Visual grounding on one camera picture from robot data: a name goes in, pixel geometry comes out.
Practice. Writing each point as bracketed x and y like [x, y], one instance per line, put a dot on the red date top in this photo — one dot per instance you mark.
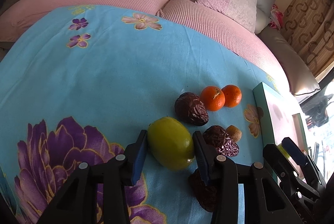
[190, 109]

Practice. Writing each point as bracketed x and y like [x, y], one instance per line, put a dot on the brown patterned curtain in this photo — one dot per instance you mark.
[308, 28]

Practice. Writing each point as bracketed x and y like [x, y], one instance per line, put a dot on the pink floral cloth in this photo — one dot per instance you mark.
[276, 18]

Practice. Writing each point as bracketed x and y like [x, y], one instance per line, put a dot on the mandarin orange with stem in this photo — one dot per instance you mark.
[213, 98]

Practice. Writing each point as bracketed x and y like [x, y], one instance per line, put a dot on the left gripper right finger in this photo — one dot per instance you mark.
[217, 178]

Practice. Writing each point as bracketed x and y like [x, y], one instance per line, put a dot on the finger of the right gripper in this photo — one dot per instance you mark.
[309, 169]
[301, 195]

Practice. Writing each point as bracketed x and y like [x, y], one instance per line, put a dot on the green jujube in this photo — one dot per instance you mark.
[171, 143]
[283, 151]

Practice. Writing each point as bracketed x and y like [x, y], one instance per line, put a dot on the teal white tray box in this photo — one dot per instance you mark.
[280, 116]

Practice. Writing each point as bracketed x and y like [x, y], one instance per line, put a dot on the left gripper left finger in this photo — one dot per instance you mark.
[76, 200]

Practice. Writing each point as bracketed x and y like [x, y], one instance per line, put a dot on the brown longan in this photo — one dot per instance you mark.
[234, 133]

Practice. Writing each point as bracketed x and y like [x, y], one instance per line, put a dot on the red date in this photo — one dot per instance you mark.
[190, 109]
[218, 138]

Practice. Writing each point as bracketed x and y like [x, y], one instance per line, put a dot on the blue floral tablecloth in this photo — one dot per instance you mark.
[82, 82]

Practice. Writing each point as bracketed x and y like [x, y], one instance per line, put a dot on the pink sofa seat cover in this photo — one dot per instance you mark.
[24, 13]

